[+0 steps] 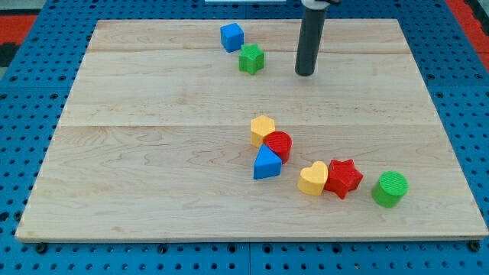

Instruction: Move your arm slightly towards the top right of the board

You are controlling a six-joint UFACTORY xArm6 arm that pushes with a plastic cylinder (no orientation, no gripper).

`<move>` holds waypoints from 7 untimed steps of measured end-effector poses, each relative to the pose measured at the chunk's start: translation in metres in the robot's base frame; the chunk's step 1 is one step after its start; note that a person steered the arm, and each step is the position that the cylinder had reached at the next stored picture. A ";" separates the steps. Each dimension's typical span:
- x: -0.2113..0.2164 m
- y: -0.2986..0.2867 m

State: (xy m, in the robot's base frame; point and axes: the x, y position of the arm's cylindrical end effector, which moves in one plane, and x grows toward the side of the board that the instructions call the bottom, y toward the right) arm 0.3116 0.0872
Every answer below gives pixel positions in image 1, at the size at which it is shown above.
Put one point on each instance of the light wooden board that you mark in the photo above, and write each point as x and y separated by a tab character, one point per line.
153	145

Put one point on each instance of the yellow hexagon block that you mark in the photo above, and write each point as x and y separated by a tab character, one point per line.
261	127

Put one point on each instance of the blue triangle block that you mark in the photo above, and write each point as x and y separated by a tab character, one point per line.
267	163

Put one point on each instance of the red cylinder block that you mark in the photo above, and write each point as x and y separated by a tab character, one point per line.
280	143

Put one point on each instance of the green star block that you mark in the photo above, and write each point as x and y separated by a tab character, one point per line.
251	59

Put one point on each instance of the yellow heart block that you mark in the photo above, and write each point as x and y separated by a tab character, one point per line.
312	179

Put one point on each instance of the blue cube block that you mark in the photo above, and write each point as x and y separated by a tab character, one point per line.
232	37

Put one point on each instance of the red star block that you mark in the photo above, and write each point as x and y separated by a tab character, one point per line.
343	177

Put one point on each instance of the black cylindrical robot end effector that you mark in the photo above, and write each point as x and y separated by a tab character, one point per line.
311	28

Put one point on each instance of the green cylinder block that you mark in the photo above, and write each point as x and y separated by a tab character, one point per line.
390	188

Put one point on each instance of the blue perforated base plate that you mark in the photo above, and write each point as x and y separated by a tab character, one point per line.
38	80

